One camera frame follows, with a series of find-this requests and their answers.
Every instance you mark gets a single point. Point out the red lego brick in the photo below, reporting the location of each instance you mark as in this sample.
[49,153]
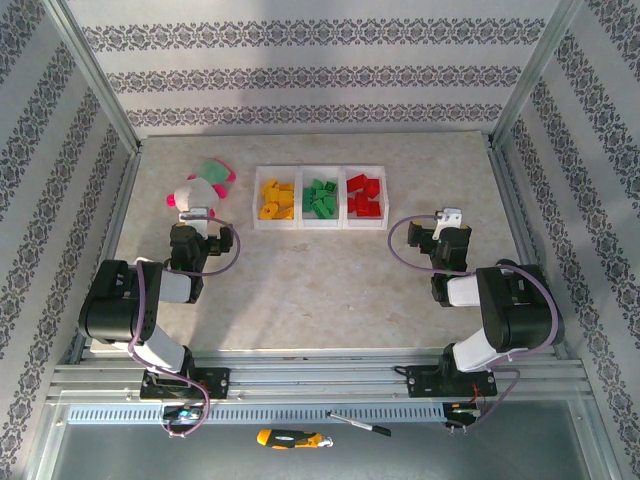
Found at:
[351,204]
[373,187]
[361,199]
[356,183]
[371,209]

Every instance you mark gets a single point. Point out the yellow lego brick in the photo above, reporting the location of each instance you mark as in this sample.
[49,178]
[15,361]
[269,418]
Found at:
[284,199]
[286,187]
[270,189]
[269,211]
[286,214]

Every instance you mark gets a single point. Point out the dark green lego brick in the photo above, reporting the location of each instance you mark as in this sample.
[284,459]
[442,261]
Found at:
[321,211]

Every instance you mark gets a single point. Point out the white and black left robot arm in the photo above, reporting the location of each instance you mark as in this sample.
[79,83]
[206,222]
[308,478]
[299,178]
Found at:
[120,300]

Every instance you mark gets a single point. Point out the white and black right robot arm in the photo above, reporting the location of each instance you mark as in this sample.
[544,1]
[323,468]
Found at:
[520,310]

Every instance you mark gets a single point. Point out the white square pad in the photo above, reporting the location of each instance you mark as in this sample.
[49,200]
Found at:
[142,260]

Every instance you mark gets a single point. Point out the white plastic bin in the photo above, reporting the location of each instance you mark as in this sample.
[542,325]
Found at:
[322,225]
[277,225]
[367,225]

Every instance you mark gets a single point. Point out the white and pink plush toy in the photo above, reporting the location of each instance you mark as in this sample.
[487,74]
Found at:
[195,195]

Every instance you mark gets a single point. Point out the black oval puck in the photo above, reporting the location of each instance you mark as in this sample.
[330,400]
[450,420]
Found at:
[506,262]

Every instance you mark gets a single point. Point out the green and pink plush toy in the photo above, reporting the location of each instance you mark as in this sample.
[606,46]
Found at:
[215,170]

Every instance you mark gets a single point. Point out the small green circuit board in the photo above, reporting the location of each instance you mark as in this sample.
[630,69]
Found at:
[182,413]
[465,411]

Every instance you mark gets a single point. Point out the black marker pen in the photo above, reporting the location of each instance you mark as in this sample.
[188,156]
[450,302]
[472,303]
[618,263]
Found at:
[357,424]

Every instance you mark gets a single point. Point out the orange and black screwdriver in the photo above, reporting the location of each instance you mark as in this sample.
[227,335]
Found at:
[287,439]

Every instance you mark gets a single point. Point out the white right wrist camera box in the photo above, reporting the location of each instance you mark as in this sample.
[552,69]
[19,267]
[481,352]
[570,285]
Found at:
[447,219]

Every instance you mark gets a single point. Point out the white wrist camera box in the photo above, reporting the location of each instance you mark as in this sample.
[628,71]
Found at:
[447,219]
[197,216]

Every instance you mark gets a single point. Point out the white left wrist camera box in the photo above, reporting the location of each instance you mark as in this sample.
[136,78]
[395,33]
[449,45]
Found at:
[197,216]

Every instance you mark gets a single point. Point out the aluminium side rail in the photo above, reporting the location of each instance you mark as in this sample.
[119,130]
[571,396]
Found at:
[512,200]
[119,210]

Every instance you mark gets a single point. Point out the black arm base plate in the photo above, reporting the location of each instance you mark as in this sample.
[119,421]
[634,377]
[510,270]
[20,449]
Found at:
[422,382]
[217,384]

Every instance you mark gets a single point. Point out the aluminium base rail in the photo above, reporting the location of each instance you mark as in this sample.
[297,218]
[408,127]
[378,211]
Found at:
[320,375]

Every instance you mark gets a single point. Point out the aluminium frame post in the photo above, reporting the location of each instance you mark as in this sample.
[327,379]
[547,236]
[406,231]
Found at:
[534,75]
[95,75]

